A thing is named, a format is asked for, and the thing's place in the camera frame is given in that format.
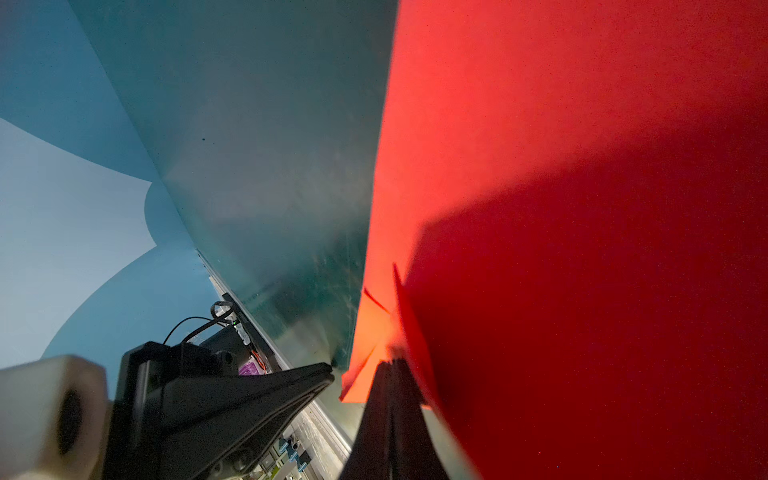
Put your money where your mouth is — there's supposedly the front aluminium rail base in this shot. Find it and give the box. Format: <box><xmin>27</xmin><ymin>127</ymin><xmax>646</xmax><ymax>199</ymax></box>
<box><xmin>195</xmin><ymin>248</ymin><xmax>355</xmax><ymax>480</ymax></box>

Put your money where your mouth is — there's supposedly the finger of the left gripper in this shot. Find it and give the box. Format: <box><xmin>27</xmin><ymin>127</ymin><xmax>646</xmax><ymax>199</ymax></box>
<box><xmin>158</xmin><ymin>363</ymin><xmax>334</xmax><ymax>479</ymax></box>

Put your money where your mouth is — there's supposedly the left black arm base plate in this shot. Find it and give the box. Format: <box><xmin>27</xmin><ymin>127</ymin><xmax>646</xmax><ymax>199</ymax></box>
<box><xmin>223</xmin><ymin>292</ymin><xmax>283</xmax><ymax>373</ymax></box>

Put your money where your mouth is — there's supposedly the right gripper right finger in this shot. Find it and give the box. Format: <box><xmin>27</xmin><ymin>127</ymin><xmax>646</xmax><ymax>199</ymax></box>
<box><xmin>393</xmin><ymin>359</ymin><xmax>448</xmax><ymax>479</ymax></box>

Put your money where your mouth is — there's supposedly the purple blue glass vase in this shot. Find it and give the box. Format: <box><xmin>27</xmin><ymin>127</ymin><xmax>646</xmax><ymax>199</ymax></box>
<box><xmin>238</xmin><ymin>359</ymin><xmax>265</xmax><ymax>376</ymax></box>

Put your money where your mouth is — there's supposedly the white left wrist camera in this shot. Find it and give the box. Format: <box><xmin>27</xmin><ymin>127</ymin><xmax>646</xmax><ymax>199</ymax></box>
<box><xmin>1</xmin><ymin>356</ymin><xmax>110</xmax><ymax>479</ymax></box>

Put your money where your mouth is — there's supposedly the red square paper sheet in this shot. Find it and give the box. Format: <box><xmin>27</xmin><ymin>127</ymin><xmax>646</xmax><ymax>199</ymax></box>
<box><xmin>340</xmin><ymin>1</ymin><xmax>767</xmax><ymax>479</ymax></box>

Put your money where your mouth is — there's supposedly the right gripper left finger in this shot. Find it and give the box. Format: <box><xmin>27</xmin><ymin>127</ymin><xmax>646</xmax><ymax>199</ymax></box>
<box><xmin>339</xmin><ymin>362</ymin><xmax>391</xmax><ymax>480</ymax></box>

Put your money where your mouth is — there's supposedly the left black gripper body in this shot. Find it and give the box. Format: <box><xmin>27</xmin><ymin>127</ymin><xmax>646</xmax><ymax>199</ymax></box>
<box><xmin>103</xmin><ymin>342</ymin><xmax>238</xmax><ymax>479</ymax></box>

